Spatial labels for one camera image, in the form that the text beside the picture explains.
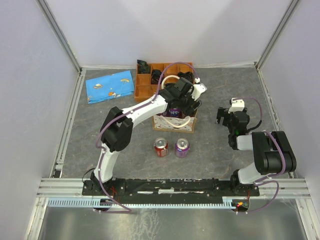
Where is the purple soda can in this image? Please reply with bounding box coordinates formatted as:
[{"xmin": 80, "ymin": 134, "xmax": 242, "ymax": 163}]
[
  {"xmin": 167, "ymin": 108, "xmax": 182, "ymax": 118},
  {"xmin": 175, "ymin": 138, "xmax": 190, "ymax": 158}
]

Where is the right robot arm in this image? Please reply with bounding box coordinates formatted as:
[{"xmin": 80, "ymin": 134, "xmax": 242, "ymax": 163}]
[{"xmin": 216, "ymin": 107, "xmax": 297, "ymax": 196}]

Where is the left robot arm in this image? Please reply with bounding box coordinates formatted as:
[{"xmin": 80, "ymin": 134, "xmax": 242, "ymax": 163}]
[{"xmin": 90, "ymin": 77, "xmax": 207, "ymax": 195}]

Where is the canvas tote bag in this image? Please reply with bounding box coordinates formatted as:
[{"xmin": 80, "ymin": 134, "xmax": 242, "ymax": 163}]
[{"xmin": 151, "ymin": 75, "xmax": 198, "ymax": 134}]

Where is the rolled dark tie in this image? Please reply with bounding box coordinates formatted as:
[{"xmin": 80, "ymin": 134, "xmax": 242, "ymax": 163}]
[{"xmin": 151, "ymin": 69, "xmax": 162, "ymax": 85}]

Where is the wooden compartment tray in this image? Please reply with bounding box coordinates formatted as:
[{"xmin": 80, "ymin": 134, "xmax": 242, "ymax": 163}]
[{"xmin": 134, "ymin": 62, "xmax": 195, "ymax": 102}]

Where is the blue space-print cloth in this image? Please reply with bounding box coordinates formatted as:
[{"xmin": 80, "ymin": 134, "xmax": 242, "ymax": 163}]
[{"xmin": 85, "ymin": 70, "xmax": 135, "ymax": 104}]

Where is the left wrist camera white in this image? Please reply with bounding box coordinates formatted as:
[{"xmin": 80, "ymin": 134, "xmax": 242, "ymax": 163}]
[{"xmin": 191, "ymin": 77, "xmax": 207, "ymax": 100}]

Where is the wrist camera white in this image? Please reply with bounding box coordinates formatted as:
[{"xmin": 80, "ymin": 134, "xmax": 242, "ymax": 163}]
[
  {"xmin": 191, "ymin": 77, "xmax": 207, "ymax": 100},
  {"xmin": 228, "ymin": 98, "xmax": 245, "ymax": 114}
]

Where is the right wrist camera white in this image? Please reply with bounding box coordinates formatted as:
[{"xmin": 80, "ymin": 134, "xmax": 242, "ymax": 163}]
[{"xmin": 228, "ymin": 98, "xmax": 245, "ymax": 114}]

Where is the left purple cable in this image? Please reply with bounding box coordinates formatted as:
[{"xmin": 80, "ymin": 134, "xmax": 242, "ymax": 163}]
[{"xmin": 94, "ymin": 61, "xmax": 201, "ymax": 214}]

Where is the purple cable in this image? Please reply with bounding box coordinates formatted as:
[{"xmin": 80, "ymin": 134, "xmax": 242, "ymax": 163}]
[
  {"xmin": 94, "ymin": 61, "xmax": 201, "ymax": 214},
  {"xmin": 232, "ymin": 96, "xmax": 288, "ymax": 215}
]

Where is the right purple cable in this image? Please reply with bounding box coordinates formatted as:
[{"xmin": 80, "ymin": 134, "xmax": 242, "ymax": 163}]
[{"xmin": 232, "ymin": 96, "xmax": 288, "ymax": 215}]

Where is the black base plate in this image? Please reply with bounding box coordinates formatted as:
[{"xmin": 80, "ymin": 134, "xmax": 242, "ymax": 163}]
[{"xmin": 82, "ymin": 177, "xmax": 261, "ymax": 204}]

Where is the aluminium frame rail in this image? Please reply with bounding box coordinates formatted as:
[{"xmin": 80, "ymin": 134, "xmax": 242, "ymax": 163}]
[{"xmin": 36, "ymin": 178, "xmax": 311, "ymax": 199}]

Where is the blue cable duct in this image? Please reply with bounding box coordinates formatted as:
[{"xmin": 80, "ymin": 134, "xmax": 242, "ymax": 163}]
[{"xmin": 47, "ymin": 196, "xmax": 250, "ymax": 208}]

